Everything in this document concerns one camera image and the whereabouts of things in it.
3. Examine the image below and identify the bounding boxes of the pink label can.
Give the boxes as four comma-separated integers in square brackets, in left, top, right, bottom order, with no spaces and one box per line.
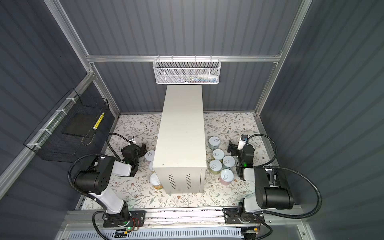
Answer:
[220,169,234,186]
[145,150,156,164]

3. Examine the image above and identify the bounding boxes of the green orange label can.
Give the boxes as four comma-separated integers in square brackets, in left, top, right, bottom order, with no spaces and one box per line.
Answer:
[150,173,163,190]

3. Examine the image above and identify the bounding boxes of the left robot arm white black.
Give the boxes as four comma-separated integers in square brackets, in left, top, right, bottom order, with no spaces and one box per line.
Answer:
[67,133,147,232]

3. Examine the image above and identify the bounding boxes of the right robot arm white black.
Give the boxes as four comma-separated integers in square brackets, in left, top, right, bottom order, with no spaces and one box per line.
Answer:
[223,134,323,225]

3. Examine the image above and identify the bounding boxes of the white metal cabinet counter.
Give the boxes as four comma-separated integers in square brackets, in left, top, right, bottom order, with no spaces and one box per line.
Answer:
[153,85,207,194]

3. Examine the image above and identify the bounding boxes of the floral patterned mat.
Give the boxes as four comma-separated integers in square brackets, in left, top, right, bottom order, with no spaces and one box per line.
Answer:
[109,113,266,209]

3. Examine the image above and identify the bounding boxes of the teal can outer right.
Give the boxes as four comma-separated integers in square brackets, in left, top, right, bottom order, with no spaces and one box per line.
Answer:
[222,156,236,169]

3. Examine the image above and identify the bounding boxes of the teal label can left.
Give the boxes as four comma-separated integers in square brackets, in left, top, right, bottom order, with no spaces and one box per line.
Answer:
[149,161,155,173]

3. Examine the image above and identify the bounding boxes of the teal can middle right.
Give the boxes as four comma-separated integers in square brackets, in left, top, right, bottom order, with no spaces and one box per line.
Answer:
[212,149,225,161]

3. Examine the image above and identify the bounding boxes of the green label can right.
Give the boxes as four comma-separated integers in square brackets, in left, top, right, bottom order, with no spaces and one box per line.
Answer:
[209,160,222,175]

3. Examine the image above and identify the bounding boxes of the teal can far right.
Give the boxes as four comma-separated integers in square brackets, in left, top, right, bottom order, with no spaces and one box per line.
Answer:
[209,136,221,151]

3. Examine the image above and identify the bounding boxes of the tubes in white basket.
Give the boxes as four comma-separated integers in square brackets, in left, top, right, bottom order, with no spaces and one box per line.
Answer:
[176,74,219,84]

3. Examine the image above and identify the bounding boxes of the black wire wall basket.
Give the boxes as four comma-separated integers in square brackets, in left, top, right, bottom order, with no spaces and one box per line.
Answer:
[24,92,114,163]

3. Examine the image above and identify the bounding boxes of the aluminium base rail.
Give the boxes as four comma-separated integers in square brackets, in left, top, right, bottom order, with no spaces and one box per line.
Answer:
[55,207,314,240]

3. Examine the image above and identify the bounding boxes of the white wire mesh basket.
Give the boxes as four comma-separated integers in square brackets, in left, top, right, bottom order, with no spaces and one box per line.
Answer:
[153,60,222,85]

